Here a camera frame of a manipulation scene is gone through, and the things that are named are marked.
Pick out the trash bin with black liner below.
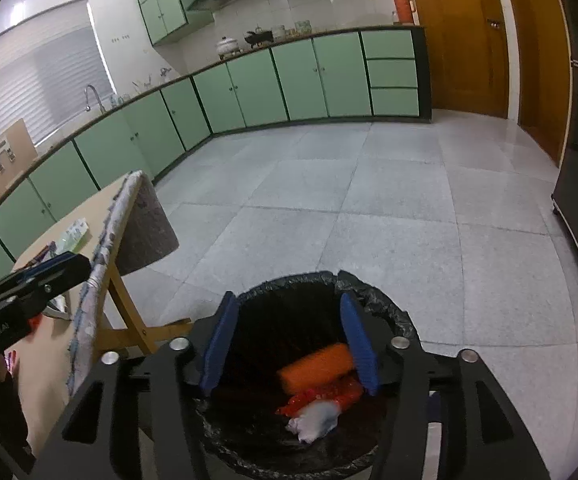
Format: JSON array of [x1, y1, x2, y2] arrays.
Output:
[[189, 270, 420, 480]]

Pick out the green wall cabinets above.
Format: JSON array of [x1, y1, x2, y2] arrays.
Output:
[[134, 0, 364, 47]]

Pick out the red thermos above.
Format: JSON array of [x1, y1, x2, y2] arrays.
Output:
[[393, 0, 416, 26]]

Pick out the white tissue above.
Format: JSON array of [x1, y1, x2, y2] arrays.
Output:
[[286, 400, 343, 444]]

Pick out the long green base cabinet run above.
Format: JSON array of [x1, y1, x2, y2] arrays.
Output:
[[0, 77, 214, 296]]

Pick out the red and white wrapper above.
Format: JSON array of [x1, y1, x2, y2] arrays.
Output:
[[275, 377, 364, 417]]

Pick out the plain wooden door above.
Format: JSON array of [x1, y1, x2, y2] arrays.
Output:
[[501, 0, 570, 162]]

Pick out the white window blind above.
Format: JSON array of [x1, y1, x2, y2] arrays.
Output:
[[0, 0, 114, 147]]

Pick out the wooden door with handle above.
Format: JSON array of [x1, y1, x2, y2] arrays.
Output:
[[404, 0, 512, 119]]

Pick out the round wooden table with cloth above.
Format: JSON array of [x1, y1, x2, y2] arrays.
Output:
[[11, 170, 180, 441]]

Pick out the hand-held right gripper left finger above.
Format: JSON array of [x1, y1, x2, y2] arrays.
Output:
[[34, 292, 240, 480]]

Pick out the wooden folding table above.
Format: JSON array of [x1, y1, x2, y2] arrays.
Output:
[[91, 260, 192, 358]]

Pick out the black wok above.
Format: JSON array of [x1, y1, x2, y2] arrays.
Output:
[[244, 27, 274, 49]]

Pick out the orange foam net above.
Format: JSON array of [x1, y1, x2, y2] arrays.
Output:
[[276, 342, 356, 395]]

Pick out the row of glass jars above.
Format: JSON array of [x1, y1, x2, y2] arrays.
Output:
[[271, 20, 314, 41]]

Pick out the green base cabinets with drawers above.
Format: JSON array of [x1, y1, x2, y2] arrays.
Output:
[[191, 25, 432, 136]]

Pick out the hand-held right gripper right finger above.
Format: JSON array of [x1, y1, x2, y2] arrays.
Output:
[[340, 292, 552, 480]]

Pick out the green and white packet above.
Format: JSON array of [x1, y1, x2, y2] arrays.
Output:
[[54, 217, 90, 256]]

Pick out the metal faucet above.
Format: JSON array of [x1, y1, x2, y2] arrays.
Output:
[[84, 85, 106, 114]]

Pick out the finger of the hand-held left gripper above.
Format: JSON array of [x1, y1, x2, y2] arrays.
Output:
[[11, 254, 77, 281], [0, 256, 92, 313]]

